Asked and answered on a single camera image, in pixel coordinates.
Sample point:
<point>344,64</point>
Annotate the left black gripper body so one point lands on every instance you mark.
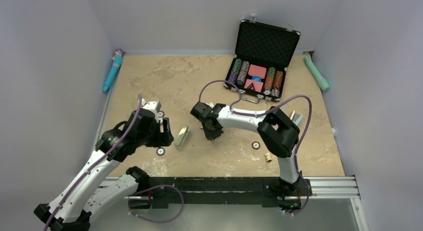
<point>154,137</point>

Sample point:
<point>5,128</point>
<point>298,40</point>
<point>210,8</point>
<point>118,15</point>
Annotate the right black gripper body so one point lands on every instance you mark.
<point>210,133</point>

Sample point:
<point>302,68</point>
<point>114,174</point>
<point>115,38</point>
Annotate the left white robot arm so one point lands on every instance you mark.
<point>81,203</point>

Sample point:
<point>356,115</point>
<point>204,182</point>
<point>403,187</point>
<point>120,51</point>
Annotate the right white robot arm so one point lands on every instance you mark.
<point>279,134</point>

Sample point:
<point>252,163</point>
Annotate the black white poker chip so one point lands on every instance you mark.
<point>160,151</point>

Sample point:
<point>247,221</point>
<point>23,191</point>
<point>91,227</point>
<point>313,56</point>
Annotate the cream chess piece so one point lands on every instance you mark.
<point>268,157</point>

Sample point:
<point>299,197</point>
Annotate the blue cylindrical toy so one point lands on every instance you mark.
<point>117,61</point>

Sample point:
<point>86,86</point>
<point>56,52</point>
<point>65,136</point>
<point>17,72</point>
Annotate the black poker chip case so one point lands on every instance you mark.
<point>261,59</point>

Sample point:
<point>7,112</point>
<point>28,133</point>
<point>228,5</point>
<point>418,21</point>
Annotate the green cylindrical toy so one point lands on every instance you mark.
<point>321,81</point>

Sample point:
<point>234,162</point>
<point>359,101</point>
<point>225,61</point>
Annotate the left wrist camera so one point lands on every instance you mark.
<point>153,106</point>

